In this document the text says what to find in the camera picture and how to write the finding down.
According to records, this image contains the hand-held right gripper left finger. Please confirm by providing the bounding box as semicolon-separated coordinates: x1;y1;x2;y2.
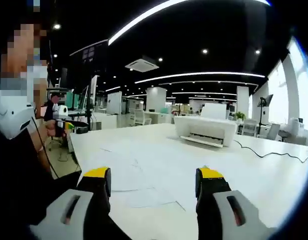
28;166;131;240

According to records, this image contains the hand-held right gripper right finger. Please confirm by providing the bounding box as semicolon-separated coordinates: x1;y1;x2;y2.
195;166;277;240

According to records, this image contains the stack of white printing papers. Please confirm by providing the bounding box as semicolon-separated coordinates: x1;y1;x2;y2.
98;142;187;209

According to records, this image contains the person's left hand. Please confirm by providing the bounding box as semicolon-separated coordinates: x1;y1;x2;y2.
45;119;57;138

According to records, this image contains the black monitor stand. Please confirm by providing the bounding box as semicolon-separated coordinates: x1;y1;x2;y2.
81;71;96;131

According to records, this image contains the white chest-worn device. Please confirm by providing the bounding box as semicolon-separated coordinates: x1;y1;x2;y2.
0;89;36;140

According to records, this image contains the person in dark clothing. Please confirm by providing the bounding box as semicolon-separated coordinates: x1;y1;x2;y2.
0;129;82;240

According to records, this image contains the large black monitor screen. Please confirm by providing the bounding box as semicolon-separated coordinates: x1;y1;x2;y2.
69;39;109;73

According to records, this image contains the white office chair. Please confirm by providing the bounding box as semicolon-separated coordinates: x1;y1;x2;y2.
243;119;257;137
133;109;152;127
266;123;281;141

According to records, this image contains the ceiling air conditioner unit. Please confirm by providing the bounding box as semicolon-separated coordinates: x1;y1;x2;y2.
125;55;159;73

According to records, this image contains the white printer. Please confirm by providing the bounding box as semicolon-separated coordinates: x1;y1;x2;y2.
173;102;238;148

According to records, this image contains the black tablet on tripod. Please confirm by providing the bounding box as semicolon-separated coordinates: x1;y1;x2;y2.
258;94;274;131

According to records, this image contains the thin black cable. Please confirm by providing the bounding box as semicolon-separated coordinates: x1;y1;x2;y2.
30;116;82;180

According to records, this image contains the black printer power cable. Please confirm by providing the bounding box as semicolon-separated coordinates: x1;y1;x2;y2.
233;139;308;164

